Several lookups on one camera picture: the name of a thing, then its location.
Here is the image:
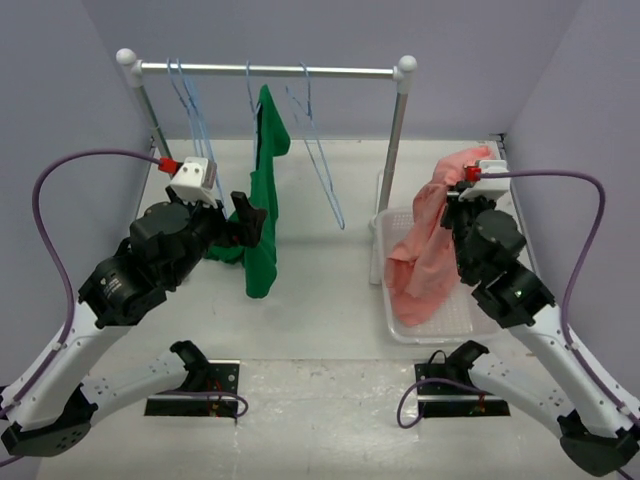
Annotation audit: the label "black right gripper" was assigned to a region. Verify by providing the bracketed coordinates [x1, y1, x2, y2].
[439, 180, 497, 278]

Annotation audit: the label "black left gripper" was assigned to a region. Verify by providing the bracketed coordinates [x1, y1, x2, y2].
[165, 182, 267, 287]

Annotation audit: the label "pink t shirt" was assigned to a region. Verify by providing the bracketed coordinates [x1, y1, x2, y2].
[384, 146, 494, 327]

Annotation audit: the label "blue hanger of pink shirt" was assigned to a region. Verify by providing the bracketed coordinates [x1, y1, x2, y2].
[285, 62, 346, 231]

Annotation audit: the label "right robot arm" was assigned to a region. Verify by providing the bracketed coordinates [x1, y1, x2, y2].
[441, 193, 639, 477]

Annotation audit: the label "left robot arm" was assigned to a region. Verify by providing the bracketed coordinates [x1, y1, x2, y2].
[1, 192, 267, 457]

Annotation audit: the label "green t shirt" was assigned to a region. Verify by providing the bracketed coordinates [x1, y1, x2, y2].
[206, 85, 291, 299]

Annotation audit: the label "blue hanger of green shirt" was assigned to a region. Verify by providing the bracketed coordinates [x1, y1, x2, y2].
[245, 60, 259, 158]

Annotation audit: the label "clear plastic tray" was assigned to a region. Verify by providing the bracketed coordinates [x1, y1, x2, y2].
[369, 207, 498, 346]

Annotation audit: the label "white metal clothes rack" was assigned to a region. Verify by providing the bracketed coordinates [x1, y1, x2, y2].
[117, 46, 419, 286]

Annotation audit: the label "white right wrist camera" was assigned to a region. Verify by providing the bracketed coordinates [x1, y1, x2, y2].
[458, 160, 510, 201]

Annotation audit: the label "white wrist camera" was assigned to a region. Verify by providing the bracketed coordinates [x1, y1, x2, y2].
[169, 157, 217, 206]
[458, 160, 510, 201]

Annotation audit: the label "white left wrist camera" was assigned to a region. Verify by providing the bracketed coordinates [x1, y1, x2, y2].
[169, 157, 217, 206]

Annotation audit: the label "empty blue wire hanger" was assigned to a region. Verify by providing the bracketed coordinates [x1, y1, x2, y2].
[166, 58, 213, 159]

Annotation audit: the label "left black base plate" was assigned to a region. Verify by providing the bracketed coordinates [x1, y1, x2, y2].
[144, 360, 246, 421]

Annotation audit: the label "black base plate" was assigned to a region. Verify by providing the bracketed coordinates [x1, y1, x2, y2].
[144, 360, 246, 421]
[417, 383, 511, 418]

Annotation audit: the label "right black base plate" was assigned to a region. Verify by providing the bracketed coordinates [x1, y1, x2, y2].
[417, 383, 511, 418]

